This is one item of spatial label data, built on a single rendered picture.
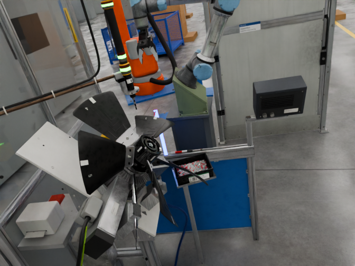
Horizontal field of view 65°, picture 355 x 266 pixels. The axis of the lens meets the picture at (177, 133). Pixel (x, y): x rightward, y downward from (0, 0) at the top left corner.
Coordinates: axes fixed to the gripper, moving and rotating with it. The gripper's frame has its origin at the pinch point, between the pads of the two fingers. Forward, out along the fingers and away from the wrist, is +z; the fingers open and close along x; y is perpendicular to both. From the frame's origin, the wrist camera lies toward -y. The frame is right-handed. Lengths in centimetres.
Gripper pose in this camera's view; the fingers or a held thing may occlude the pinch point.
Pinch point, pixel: (149, 62)
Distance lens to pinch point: 171.2
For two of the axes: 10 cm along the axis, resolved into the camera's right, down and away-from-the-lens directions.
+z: 1.6, 8.6, 4.8
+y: 0.8, -5.0, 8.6
